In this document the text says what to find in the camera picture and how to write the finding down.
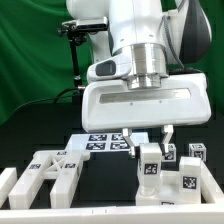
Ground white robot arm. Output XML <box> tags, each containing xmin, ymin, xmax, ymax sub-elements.
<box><xmin>66</xmin><ymin>0</ymin><xmax>211</xmax><ymax>139</ymax></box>

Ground white frame border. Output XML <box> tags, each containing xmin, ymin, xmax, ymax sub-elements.
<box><xmin>0</xmin><ymin>165</ymin><xmax>224</xmax><ymax>224</ymax></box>

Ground white chair seat part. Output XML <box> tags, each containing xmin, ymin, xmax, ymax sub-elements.
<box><xmin>135</xmin><ymin>170</ymin><xmax>192</xmax><ymax>206</ymax></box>

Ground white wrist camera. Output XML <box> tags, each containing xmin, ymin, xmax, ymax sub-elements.
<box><xmin>87</xmin><ymin>54</ymin><xmax>132</xmax><ymax>83</ymax></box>

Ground white block far left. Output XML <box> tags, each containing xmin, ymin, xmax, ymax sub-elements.
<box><xmin>0</xmin><ymin>168</ymin><xmax>17</xmax><ymax>208</ymax></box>

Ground black camera stand pole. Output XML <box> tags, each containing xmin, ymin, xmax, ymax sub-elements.
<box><xmin>68</xmin><ymin>36</ymin><xmax>87</xmax><ymax>106</ymax></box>

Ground white sheet with tags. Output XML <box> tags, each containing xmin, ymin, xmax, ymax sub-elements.
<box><xmin>64</xmin><ymin>132</ymin><xmax>151</xmax><ymax>154</ymax></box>

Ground green backdrop curtain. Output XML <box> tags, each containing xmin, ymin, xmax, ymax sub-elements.
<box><xmin>0</xmin><ymin>0</ymin><xmax>224</xmax><ymax>125</ymax></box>

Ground white chair back part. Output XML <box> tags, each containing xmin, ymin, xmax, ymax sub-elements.
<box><xmin>9</xmin><ymin>150</ymin><xmax>90</xmax><ymax>210</ymax></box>

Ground black cable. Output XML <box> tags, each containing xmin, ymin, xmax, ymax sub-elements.
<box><xmin>13</xmin><ymin>87</ymin><xmax>89</xmax><ymax>113</ymax></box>

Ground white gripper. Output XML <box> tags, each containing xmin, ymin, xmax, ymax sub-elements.
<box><xmin>82</xmin><ymin>73</ymin><xmax>211</xmax><ymax>158</ymax></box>

